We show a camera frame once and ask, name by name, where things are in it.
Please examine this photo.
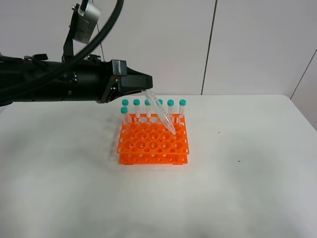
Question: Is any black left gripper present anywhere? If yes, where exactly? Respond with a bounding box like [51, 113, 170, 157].
[97, 59, 153, 104]

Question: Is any teal capped clear test tube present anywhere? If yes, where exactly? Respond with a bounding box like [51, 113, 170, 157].
[143, 89, 176, 135]

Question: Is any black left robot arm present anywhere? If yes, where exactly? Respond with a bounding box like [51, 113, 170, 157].
[0, 54, 153, 106]

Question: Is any teal capped front-row tube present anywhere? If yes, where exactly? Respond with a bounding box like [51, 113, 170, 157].
[120, 106, 129, 125]

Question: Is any orange test tube rack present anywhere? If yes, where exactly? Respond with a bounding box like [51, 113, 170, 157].
[116, 114, 190, 165]

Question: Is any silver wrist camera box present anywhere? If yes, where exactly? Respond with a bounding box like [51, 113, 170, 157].
[70, 0, 101, 45]

